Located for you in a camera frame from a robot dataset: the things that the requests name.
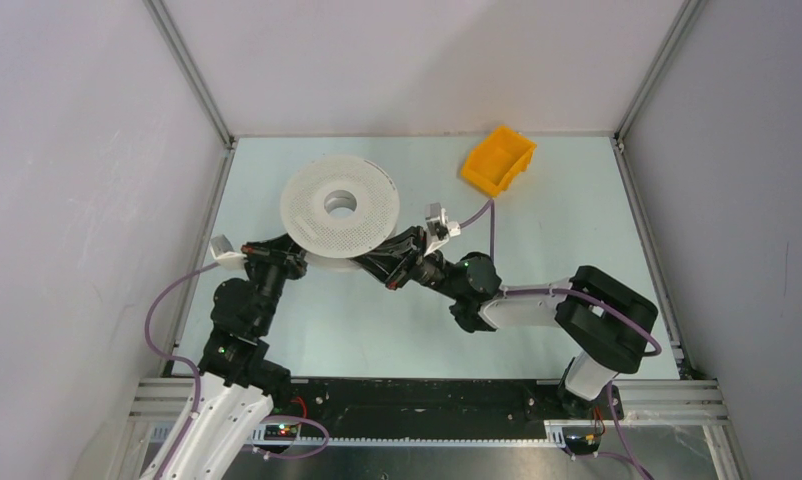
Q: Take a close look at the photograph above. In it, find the aluminium frame post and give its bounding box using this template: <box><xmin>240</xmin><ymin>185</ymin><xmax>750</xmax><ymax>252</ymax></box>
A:
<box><xmin>142</xmin><ymin>0</ymin><xmax>234</xmax><ymax>149</ymax></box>
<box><xmin>613</xmin><ymin>0</ymin><xmax>708</xmax><ymax>145</ymax></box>

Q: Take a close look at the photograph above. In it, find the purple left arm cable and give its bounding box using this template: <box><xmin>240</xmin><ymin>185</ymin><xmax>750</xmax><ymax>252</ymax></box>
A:
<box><xmin>143</xmin><ymin>262</ymin><xmax>222</xmax><ymax>480</ymax></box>

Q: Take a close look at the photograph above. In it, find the white perforated cable spool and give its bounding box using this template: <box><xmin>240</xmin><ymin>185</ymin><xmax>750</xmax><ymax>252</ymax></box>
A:
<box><xmin>279</xmin><ymin>154</ymin><xmax>400</xmax><ymax>272</ymax></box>

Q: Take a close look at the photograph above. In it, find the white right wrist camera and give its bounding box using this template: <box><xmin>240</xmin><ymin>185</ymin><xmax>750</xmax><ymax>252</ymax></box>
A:
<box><xmin>424</xmin><ymin>203</ymin><xmax>461</xmax><ymax>256</ymax></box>

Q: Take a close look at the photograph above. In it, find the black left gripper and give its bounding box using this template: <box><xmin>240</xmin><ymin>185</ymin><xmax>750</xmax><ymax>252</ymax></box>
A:
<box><xmin>241</xmin><ymin>221</ymin><xmax>317</xmax><ymax>334</ymax></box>

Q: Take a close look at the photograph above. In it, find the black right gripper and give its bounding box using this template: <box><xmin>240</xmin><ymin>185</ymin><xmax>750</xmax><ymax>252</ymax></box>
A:
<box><xmin>347</xmin><ymin>224</ymin><xmax>464</xmax><ymax>300</ymax></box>

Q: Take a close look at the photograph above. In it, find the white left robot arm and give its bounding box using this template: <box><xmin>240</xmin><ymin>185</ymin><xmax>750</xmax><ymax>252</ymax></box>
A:
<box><xmin>141</xmin><ymin>234</ymin><xmax>307</xmax><ymax>479</ymax></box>

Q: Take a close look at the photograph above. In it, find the aluminium frame post left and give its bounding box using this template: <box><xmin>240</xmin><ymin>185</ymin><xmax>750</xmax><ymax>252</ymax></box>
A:
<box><xmin>142</xmin><ymin>0</ymin><xmax>234</xmax><ymax>149</ymax></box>

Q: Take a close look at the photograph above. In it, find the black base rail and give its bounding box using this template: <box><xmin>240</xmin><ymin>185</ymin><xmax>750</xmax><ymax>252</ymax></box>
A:
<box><xmin>272</xmin><ymin>377</ymin><xmax>594</xmax><ymax>440</ymax></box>

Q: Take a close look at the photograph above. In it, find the aluminium frame post right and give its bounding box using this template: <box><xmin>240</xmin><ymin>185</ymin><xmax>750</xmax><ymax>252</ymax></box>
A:
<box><xmin>613</xmin><ymin>0</ymin><xmax>708</xmax><ymax>145</ymax></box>

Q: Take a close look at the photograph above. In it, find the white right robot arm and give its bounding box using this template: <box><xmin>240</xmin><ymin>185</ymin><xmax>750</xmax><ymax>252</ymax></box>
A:
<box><xmin>353</xmin><ymin>227</ymin><xmax>663</xmax><ymax>418</ymax></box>

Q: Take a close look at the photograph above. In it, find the yellow plastic bin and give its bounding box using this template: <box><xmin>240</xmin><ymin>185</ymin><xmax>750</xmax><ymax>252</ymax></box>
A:
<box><xmin>460</xmin><ymin>126</ymin><xmax>537</xmax><ymax>198</ymax></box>

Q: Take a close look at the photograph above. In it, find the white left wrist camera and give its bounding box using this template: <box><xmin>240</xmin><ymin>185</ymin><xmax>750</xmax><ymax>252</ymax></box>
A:
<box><xmin>209</xmin><ymin>235</ymin><xmax>246</xmax><ymax>271</ymax></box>

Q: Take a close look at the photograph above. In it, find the slotted cable duct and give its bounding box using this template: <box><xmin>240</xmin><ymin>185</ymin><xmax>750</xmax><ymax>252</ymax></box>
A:
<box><xmin>245</xmin><ymin>425</ymin><xmax>566</xmax><ymax>448</ymax></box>

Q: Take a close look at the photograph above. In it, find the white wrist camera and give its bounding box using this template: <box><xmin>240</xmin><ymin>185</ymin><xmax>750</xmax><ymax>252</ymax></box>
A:
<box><xmin>209</xmin><ymin>235</ymin><xmax>246</xmax><ymax>271</ymax></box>
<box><xmin>424</xmin><ymin>203</ymin><xmax>461</xmax><ymax>256</ymax></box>

